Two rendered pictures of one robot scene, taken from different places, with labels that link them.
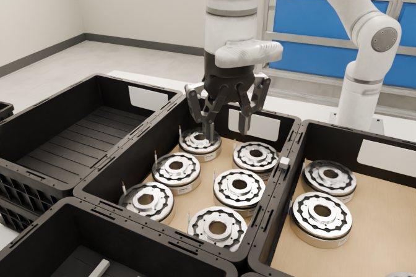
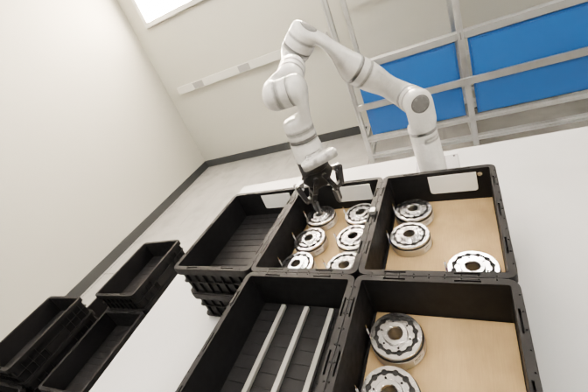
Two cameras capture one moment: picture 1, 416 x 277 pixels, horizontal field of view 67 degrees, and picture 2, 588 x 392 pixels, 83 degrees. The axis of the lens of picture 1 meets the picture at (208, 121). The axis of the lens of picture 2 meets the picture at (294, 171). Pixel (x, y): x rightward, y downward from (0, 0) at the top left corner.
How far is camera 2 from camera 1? 37 cm
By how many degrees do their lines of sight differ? 10
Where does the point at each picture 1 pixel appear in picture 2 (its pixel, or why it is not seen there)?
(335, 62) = not seen: hidden behind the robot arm
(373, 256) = (449, 251)
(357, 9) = (395, 89)
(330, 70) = not seen: hidden behind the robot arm
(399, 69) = (491, 94)
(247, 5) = (309, 135)
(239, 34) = (311, 150)
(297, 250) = (399, 263)
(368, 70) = (420, 127)
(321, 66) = not seen: hidden behind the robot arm
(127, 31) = (241, 147)
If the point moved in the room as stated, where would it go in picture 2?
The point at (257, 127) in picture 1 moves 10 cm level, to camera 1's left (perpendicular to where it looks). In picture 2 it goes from (356, 193) to (327, 204)
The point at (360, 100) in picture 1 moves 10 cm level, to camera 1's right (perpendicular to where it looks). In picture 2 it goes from (426, 148) to (455, 137)
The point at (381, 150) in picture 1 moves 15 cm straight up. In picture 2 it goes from (442, 180) to (432, 134)
